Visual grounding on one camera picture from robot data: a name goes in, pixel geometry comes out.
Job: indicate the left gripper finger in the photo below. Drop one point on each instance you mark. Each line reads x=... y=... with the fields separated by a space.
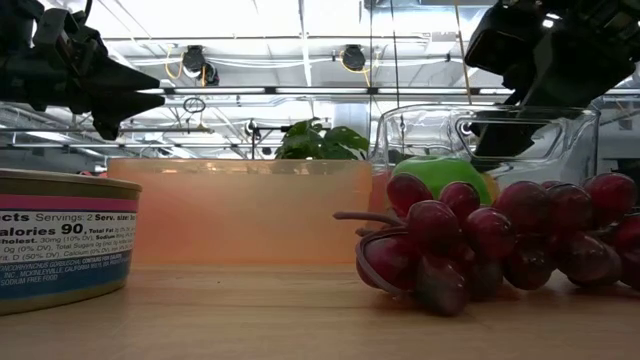
x=117 y=107
x=115 y=77

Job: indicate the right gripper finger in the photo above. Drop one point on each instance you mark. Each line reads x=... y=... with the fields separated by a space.
x=510 y=140

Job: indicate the orange fruit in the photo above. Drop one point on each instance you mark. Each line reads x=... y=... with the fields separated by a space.
x=492 y=187

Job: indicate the bright green apple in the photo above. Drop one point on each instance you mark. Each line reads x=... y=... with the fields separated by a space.
x=440 y=172

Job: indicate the red grapes bunch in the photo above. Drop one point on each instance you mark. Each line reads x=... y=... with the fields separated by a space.
x=475 y=240

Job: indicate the tin can with pull tab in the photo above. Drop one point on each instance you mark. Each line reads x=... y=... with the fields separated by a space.
x=65 y=240

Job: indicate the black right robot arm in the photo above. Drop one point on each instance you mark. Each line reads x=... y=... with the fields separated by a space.
x=505 y=40

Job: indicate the clear rectangular storage bin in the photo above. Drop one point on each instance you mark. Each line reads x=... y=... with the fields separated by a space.
x=425 y=130

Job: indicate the orange translucent storage bin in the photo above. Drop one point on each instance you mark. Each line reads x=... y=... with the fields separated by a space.
x=240 y=215

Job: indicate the green potted plant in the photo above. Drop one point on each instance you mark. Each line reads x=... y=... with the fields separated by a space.
x=320 y=142

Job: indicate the black aluminium frame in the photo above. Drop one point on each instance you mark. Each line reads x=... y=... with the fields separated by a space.
x=325 y=90

